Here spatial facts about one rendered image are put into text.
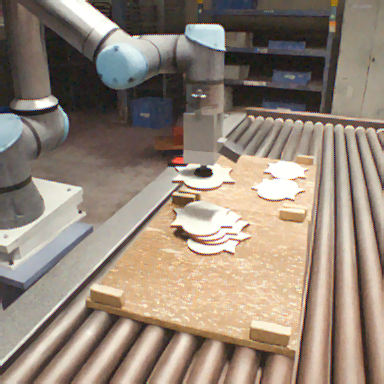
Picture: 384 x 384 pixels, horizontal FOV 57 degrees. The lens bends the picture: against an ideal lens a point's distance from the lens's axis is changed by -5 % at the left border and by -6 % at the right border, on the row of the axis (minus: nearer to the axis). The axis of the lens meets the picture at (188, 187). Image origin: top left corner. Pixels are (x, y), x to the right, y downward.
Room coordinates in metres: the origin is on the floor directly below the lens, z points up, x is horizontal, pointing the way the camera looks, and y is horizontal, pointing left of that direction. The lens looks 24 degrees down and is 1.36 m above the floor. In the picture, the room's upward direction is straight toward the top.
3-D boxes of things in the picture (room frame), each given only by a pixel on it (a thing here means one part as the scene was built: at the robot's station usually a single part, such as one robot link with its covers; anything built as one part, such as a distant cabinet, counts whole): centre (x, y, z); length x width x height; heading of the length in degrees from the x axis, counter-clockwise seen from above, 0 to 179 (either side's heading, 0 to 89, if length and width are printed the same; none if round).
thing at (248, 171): (1.02, -0.20, 0.93); 0.41 x 0.35 x 0.02; 160
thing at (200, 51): (0.75, -0.03, 1.31); 0.09 x 0.08 x 0.11; 72
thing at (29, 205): (0.78, 0.43, 0.99); 0.15 x 0.15 x 0.10
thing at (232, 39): (5.68, -0.72, 1.20); 0.36 x 0.28 x 0.22; 57
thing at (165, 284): (0.63, -0.05, 0.93); 0.41 x 0.35 x 0.02; 162
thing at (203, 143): (0.74, -0.05, 1.15); 0.12 x 0.09 x 0.16; 72
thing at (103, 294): (0.48, 0.13, 0.95); 0.06 x 0.02 x 0.03; 72
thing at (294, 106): (5.41, -1.40, 0.25); 0.62 x 0.42 x 0.22; 77
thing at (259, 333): (0.40, -0.12, 0.95); 0.06 x 0.02 x 0.03; 72
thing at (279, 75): (5.38, -1.49, 0.72); 0.50 x 0.38 x 0.16; 62
